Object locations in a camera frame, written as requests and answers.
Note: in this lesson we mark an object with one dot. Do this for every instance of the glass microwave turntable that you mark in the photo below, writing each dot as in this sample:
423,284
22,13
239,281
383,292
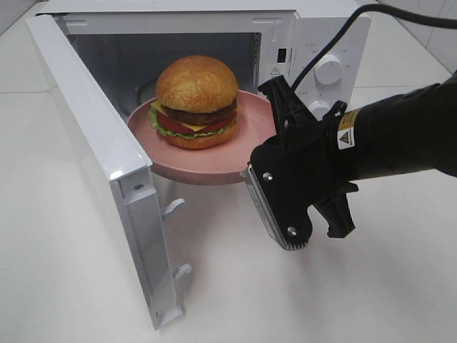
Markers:
149,85

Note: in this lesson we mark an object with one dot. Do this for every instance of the lower white timer knob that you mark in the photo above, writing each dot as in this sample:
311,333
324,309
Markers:
319,109

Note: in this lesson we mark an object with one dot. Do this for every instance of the burger with lettuce and cheese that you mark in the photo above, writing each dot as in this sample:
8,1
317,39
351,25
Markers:
196,103

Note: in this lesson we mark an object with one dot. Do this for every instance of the pink plate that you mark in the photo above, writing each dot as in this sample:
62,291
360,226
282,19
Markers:
216,165

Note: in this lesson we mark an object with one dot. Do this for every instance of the upper white power knob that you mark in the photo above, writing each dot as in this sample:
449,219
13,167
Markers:
328,69

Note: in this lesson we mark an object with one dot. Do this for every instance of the white microwave door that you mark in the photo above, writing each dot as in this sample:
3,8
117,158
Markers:
114,165

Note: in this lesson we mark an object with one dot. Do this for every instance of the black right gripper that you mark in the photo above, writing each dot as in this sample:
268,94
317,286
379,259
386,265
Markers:
295,167

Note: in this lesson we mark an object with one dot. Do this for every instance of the white warning label sticker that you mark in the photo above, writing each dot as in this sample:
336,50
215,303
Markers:
274,70

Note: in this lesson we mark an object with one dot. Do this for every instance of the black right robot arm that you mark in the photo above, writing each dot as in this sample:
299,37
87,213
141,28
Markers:
403,134

